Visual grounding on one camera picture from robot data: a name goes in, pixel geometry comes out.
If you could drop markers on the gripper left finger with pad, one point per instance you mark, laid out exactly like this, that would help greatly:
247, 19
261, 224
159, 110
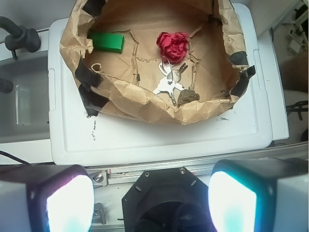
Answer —
45, 198

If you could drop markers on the gripper right finger with pad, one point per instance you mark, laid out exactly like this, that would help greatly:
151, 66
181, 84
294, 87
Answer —
260, 195

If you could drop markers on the green block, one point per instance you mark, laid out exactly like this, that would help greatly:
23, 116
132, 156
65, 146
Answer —
108, 42

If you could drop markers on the white plastic lid tray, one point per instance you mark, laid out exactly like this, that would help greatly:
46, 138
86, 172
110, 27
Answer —
77, 138

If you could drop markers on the brown rock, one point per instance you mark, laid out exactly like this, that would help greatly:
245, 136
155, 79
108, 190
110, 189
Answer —
187, 96

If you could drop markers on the brown paper bag bin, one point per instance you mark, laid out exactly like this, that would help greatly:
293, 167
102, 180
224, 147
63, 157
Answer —
122, 84

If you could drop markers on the bunch of silver keys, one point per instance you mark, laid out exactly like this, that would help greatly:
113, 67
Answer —
171, 80

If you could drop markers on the metal corner bracket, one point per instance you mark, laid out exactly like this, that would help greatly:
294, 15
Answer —
100, 179

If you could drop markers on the aluminium extrusion rail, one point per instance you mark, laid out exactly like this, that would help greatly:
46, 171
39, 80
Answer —
198, 166

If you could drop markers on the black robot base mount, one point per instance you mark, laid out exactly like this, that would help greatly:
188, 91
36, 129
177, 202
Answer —
167, 200

